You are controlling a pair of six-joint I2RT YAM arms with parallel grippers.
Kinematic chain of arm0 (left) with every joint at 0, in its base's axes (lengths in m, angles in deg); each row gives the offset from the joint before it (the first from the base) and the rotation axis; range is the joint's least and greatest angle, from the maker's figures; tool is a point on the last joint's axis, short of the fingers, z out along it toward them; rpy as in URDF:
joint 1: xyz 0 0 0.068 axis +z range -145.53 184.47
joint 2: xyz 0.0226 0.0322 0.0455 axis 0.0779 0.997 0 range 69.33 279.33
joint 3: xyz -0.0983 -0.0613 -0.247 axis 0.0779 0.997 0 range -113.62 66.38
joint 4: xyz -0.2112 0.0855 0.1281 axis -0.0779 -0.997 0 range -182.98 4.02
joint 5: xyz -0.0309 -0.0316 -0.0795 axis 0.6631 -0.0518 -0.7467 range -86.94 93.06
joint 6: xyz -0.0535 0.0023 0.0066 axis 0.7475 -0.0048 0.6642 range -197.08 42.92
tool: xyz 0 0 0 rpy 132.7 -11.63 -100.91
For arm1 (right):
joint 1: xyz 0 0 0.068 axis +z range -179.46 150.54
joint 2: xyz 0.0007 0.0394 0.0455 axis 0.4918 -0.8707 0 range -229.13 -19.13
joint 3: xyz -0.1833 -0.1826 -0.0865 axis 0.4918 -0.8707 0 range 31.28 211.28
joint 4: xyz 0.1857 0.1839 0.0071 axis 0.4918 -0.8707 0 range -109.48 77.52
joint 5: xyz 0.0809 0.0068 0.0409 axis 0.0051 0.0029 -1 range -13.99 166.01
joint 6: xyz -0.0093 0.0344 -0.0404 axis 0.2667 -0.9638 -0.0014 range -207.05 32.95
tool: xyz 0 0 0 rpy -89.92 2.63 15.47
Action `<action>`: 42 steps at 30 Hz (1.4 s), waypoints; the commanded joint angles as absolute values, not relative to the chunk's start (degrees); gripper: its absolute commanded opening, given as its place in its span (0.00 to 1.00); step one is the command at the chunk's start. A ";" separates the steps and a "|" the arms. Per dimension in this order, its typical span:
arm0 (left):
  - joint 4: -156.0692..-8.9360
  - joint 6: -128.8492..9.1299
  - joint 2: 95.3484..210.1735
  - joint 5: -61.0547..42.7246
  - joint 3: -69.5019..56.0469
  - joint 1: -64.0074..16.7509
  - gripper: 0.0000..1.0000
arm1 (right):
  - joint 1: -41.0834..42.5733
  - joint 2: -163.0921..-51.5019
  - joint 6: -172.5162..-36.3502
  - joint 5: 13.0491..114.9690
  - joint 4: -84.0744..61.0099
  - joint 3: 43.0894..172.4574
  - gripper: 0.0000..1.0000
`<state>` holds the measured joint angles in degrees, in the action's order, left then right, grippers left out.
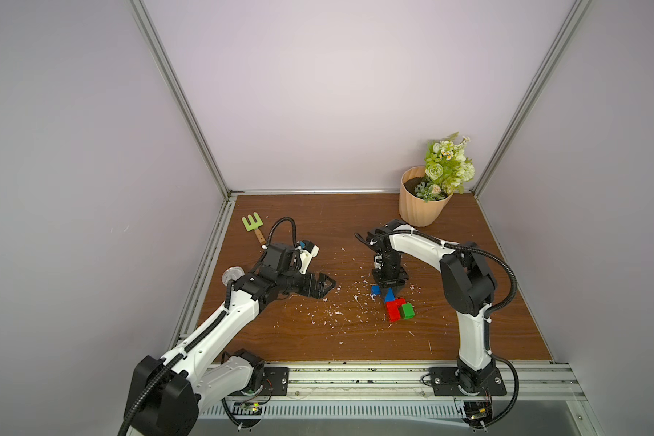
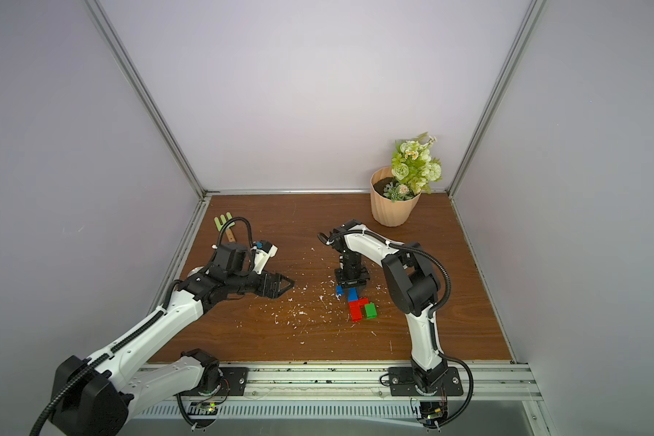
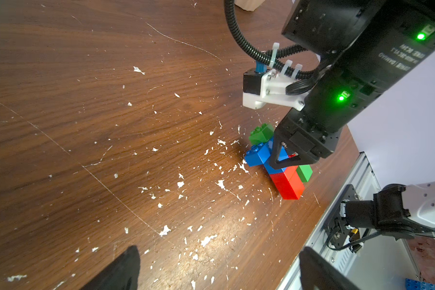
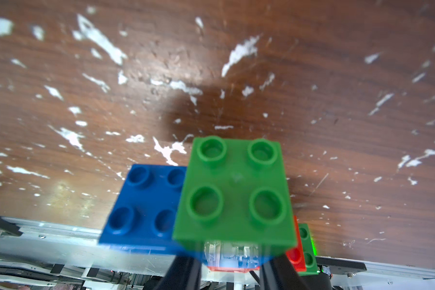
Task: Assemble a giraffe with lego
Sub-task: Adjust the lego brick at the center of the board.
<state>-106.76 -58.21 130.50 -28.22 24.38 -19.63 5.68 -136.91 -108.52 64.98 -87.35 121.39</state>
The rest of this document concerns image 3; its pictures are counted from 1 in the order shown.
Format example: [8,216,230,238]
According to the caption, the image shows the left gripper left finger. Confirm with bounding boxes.
[82,245,141,290]

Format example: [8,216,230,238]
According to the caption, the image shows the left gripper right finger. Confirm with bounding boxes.
[298,246,359,290]

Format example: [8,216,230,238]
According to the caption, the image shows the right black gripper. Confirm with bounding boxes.
[269,61,385,170]

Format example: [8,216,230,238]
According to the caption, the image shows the long blue lego brick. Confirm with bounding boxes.
[262,137,298,175]

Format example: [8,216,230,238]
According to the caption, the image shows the green lego brick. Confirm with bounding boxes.
[249,123,274,146]
[296,164,313,183]

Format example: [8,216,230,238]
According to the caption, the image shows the small blue lego brick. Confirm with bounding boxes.
[244,142,271,167]

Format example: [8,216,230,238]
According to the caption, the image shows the long red lego brick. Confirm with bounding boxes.
[270,166,305,200]

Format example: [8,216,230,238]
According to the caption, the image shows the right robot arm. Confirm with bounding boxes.
[224,1,435,251]

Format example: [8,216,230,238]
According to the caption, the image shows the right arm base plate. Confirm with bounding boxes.
[322,184,359,250]

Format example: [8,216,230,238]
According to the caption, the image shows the aluminium front rail frame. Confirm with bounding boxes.
[275,151,421,290]

